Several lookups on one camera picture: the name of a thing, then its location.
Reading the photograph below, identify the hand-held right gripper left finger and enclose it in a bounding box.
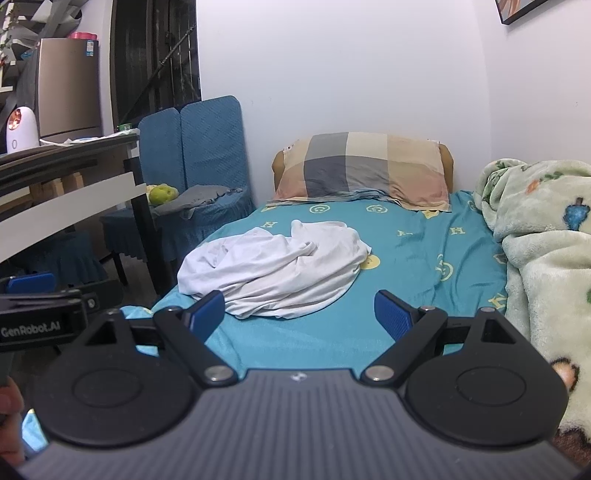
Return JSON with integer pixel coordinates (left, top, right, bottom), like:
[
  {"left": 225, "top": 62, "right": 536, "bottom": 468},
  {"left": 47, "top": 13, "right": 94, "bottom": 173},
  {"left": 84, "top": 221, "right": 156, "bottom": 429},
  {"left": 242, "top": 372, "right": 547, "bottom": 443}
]
[{"left": 76, "top": 291, "right": 238, "bottom": 388}]

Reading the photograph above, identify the blue covered chair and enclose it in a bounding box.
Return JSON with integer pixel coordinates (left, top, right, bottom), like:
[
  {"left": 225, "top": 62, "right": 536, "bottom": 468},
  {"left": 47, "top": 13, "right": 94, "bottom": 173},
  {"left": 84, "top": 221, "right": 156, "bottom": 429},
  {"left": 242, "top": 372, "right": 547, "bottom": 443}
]
[
  {"left": 14, "top": 231, "right": 112, "bottom": 289},
  {"left": 100, "top": 107, "right": 188, "bottom": 273},
  {"left": 152, "top": 95, "right": 256, "bottom": 245}
]

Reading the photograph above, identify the silver refrigerator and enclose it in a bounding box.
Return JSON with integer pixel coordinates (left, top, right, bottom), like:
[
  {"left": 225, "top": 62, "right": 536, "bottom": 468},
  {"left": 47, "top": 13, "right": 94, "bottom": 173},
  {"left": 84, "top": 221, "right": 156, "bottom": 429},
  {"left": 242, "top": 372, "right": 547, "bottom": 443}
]
[{"left": 18, "top": 38, "right": 103, "bottom": 144}]

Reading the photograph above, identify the framed wall picture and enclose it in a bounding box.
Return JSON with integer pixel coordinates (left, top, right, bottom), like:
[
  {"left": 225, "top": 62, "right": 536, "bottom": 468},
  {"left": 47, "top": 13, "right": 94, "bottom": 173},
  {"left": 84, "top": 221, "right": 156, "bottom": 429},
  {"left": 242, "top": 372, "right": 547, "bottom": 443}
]
[{"left": 495, "top": 0, "right": 561, "bottom": 26}]

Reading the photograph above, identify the orange pillow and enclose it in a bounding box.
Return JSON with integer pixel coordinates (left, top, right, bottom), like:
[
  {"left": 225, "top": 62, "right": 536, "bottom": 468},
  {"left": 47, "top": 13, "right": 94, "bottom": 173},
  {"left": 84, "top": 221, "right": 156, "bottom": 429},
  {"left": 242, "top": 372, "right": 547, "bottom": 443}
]
[{"left": 271, "top": 144, "right": 455, "bottom": 191}]

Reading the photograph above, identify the grey cloth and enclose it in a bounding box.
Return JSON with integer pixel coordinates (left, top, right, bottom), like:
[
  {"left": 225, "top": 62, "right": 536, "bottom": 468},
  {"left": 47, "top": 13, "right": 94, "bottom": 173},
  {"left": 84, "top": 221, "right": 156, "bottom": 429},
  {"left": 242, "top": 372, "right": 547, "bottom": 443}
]
[{"left": 154, "top": 185, "right": 244, "bottom": 220}]

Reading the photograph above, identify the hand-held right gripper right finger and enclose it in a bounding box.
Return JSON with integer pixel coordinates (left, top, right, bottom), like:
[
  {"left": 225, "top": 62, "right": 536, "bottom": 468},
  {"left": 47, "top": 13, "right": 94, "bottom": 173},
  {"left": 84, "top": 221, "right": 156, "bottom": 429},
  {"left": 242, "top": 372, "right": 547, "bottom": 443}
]
[{"left": 360, "top": 290, "right": 518, "bottom": 386}]

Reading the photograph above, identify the green fleece blanket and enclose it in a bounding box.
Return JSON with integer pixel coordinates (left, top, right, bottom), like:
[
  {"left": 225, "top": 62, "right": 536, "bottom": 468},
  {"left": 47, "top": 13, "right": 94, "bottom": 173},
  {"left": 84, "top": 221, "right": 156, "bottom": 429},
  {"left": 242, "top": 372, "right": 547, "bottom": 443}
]
[{"left": 475, "top": 158, "right": 591, "bottom": 439}]

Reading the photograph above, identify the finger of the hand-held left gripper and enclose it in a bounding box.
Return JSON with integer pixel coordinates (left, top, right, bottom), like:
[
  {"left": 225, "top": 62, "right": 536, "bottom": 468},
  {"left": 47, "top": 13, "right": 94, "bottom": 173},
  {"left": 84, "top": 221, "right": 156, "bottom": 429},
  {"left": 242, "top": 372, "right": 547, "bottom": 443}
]
[
  {"left": 7, "top": 272, "right": 57, "bottom": 295},
  {"left": 60, "top": 279, "right": 124, "bottom": 319}
]

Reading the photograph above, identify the dark barred window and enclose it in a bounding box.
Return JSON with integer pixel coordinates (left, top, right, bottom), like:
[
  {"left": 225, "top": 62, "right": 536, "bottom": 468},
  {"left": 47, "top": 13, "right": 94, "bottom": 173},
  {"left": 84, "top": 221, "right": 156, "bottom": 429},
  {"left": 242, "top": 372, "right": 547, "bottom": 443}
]
[{"left": 111, "top": 0, "right": 202, "bottom": 127}]

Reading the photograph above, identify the dark wooden table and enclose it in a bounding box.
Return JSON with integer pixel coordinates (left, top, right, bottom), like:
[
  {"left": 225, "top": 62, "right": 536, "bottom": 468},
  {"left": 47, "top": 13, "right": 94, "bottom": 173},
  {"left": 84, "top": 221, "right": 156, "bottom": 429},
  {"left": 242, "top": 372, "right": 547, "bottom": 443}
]
[{"left": 0, "top": 129, "right": 169, "bottom": 296}]

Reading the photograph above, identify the white cloth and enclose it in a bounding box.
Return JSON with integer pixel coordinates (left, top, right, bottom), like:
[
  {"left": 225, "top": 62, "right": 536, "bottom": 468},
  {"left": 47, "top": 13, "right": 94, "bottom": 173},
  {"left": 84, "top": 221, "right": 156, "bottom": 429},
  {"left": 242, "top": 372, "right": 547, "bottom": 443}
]
[{"left": 39, "top": 131, "right": 139, "bottom": 147}]

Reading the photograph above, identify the white facial steamer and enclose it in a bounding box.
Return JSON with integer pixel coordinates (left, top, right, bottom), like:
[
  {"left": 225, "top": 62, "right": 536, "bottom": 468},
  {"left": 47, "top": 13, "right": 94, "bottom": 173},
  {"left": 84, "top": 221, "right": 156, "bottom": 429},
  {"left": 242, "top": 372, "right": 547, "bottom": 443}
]
[{"left": 6, "top": 107, "right": 40, "bottom": 154}]

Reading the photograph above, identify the white t-shirt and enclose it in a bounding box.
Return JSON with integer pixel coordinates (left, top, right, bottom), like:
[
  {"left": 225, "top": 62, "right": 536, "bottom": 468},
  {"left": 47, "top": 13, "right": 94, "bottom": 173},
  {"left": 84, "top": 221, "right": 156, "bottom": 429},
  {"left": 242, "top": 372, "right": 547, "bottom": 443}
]
[{"left": 177, "top": 220, "right": 373, "bottom": 320}]

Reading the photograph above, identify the bed with teal patterned sheet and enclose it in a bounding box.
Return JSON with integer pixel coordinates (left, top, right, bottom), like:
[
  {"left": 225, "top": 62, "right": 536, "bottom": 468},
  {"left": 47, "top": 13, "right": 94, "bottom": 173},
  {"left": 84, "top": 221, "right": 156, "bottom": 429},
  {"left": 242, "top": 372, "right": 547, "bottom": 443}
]
[{"left": 21, "top": 190, "right": 509, "bottom": 454}]

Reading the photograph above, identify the person's left hand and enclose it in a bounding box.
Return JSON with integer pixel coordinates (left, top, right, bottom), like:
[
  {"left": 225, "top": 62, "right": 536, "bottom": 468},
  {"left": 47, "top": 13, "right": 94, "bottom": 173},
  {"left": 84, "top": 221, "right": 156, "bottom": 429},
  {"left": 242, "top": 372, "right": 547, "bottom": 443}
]
[{"left": 0, "top": 381, "right": 25, "bottom": 468}]

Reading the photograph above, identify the plaid pillow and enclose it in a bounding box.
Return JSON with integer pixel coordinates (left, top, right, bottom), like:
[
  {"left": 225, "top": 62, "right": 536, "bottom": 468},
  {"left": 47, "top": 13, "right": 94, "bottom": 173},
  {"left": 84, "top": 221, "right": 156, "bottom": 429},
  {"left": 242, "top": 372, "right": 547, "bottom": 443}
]
[{"left": 267, "top": 132, "right": 453, "bottom": 213}]

